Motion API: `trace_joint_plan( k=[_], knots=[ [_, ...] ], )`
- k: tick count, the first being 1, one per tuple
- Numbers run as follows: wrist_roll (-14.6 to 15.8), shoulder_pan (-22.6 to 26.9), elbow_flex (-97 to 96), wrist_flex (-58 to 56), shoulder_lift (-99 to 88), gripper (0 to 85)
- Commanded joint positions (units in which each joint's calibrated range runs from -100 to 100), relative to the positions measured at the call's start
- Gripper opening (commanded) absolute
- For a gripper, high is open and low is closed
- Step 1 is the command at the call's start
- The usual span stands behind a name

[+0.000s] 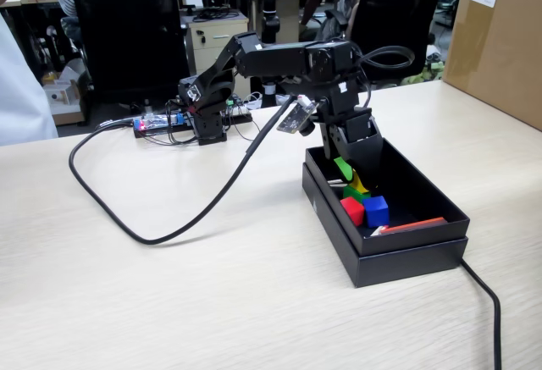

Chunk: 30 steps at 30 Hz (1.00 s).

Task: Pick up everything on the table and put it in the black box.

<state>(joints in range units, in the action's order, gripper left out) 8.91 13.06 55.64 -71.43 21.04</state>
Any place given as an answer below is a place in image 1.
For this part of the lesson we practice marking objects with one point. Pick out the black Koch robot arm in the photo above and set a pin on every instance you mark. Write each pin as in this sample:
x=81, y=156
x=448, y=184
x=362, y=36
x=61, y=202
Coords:
x=275, y=59

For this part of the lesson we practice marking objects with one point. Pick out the black cardboard box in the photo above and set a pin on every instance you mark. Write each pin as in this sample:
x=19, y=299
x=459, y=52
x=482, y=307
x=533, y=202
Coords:
x=415, y=241

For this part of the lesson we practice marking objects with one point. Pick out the small white product box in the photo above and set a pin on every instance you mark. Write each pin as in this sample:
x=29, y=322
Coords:
x=57, y=97

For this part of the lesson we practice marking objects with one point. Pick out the beige drawer cabinet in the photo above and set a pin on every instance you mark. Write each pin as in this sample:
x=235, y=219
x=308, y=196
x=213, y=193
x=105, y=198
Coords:
x=211, y=40

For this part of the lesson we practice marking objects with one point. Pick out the black mesh office chair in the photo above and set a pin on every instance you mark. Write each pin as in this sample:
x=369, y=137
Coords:
x=398, y=6
x=127, y=27

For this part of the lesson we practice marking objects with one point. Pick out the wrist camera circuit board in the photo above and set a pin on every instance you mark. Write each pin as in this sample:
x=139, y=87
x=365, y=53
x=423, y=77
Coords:
x=294, y=118

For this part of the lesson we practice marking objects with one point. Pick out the small board with green terminal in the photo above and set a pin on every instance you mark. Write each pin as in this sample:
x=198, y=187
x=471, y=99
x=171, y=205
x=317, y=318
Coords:
x=237, y=109

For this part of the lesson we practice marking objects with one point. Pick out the blue wooden cube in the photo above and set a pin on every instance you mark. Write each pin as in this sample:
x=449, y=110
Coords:
x=377, y=213

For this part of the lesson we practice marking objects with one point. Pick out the red wooden cube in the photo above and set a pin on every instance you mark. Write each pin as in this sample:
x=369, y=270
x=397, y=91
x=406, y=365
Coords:
x=353, y=213

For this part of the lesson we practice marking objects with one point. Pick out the large brown cardboard box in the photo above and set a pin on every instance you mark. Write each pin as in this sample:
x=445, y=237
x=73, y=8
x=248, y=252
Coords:
x=499, y=48

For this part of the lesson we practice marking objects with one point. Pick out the black open box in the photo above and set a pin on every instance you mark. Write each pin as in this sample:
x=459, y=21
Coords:
x=402, y=268

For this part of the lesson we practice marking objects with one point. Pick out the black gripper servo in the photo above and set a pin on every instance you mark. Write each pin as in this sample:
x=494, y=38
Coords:
x=361, y=126

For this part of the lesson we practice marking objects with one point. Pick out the green wooden cube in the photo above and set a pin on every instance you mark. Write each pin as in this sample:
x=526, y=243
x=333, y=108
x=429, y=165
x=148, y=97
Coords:
x=351, y=193

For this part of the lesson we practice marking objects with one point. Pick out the black jointed stand pole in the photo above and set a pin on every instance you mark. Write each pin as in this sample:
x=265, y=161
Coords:
x=270, y=1

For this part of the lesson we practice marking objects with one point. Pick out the person in white shirt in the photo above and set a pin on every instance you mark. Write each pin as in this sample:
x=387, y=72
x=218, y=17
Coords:
x=21, y=90

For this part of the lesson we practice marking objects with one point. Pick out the green patterned bag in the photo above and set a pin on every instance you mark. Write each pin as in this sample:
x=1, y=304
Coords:
x=423, y=75

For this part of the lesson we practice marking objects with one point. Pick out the motor controller circuit board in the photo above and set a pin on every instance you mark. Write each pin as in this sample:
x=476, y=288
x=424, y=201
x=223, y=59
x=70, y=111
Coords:
x=158, y=122

